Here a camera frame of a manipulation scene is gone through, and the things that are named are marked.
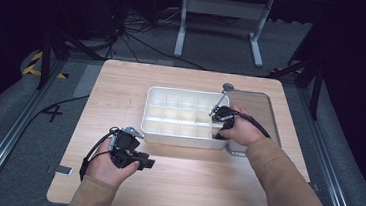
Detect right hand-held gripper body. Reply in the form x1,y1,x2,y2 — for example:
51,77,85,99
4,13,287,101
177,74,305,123
207,88,238,131

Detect aluminium floor rail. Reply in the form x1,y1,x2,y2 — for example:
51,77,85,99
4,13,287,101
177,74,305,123
0,54,68,206
285,87,366,206

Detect left hand-held gripper black cable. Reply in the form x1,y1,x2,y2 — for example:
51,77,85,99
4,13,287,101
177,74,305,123
78,124,119,184

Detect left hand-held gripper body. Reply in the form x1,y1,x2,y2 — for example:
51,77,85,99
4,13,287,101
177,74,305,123
107,125,147,172

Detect clear plastic box lid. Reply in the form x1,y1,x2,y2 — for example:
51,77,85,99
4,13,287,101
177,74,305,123
221,89,287,161

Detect white metal stand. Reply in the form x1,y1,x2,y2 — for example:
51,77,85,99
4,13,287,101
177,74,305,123
173,0,274,69

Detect black tripod stand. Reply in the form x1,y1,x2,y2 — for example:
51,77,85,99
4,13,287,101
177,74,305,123
263,53,327,122
36,26,109,96

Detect bundle of black floor cables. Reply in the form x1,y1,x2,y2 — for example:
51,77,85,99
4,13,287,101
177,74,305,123
105,0,213,72

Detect yellow black hazard tape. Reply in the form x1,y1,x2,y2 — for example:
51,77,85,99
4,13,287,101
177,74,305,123
22,49,72,81

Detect person's left hand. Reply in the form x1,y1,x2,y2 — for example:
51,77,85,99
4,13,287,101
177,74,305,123
84,136,143,189

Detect person's right hand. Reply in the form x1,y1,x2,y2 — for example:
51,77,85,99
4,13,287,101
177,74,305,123
219,104,269,149

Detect hand-held gripper black cable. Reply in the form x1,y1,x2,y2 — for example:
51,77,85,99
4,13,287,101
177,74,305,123
78,124,119,184
229,109,273,140

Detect right hand-held gripper black cable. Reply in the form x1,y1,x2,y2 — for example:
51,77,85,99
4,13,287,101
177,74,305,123
229,109,273,140

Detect white compartment storage box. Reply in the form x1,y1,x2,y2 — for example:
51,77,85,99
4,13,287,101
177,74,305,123
138,85,237,152

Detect long black floor cable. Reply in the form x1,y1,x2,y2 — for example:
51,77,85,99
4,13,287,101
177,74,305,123
0,86,91,206

